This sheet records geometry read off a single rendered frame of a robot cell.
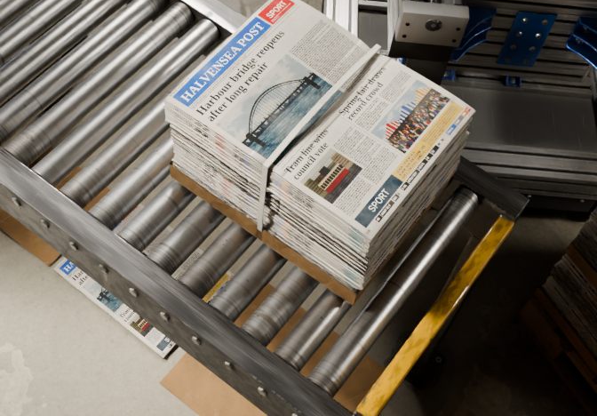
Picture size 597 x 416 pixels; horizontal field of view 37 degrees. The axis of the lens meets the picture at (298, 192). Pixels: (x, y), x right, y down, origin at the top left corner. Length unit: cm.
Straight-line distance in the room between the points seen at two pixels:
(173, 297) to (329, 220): 30
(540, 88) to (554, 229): 39
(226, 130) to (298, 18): 24
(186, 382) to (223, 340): 83
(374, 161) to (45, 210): 55
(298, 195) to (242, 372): 30
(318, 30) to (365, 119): 18
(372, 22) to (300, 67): 121
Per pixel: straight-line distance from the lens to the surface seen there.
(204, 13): 174
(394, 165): 128
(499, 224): 152
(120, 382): 222
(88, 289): 230
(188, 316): 140
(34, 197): 152
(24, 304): 233
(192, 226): 147
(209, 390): 220
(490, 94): 248
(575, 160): 241
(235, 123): 130
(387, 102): 134
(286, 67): 136
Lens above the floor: 209
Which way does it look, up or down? 58 degrees down
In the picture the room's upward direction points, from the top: 9 degrees clockwise
